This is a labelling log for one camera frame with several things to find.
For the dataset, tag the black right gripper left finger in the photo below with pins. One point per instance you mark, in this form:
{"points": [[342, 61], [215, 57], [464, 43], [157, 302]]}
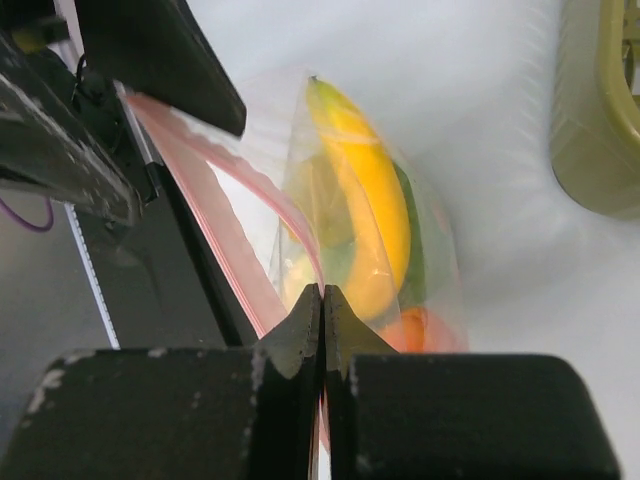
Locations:
{"points": [[178, 413]]}

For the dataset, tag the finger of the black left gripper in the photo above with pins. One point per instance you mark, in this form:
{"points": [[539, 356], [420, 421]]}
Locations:
{"points": [[157, 47], [57, 143]]}

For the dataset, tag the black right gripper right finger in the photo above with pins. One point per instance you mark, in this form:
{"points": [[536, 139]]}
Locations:
{"points": [[454, 416]]}

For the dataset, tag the red fake tomato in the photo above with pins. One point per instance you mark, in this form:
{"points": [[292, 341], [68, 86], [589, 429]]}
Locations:
{"points": [[418, 330]]}

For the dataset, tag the yellow fake banana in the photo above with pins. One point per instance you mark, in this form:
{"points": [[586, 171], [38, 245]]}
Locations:
{"points": [[375, 201]]}

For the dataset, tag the clear zip top bag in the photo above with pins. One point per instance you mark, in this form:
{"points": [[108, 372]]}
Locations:
{"points": [[234, 187]]}

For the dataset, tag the olive green plastic bin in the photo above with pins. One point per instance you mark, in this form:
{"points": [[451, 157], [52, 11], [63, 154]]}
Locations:
{"points": [[594, 134]]}

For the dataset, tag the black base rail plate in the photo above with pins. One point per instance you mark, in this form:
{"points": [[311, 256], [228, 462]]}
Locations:
{"points": [[156, 283]]}

